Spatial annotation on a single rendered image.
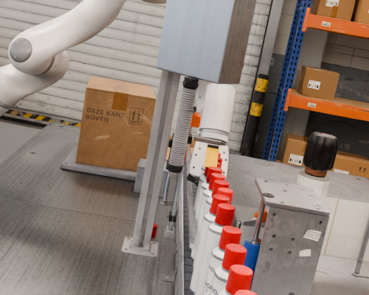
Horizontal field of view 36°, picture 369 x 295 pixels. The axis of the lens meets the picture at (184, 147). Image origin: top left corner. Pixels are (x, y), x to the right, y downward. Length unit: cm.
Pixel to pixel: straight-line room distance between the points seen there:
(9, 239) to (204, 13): 69
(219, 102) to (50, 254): 59
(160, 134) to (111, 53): 452
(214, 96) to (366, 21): 372
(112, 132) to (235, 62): 83
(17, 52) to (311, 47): 442
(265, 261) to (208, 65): 44
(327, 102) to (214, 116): 360
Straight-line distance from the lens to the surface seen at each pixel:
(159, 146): 134
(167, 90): 132
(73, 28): 168
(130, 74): 580
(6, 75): 178
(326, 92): 515
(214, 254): 94
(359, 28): 507
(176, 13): 124
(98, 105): 193
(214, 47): 118
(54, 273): 126
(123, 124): 194
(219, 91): 153
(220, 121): 151
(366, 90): 600
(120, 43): 580
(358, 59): 595
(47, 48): 167
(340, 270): 146
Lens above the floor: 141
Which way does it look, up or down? 13 degrees down
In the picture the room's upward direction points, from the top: 11 degrees clockwise
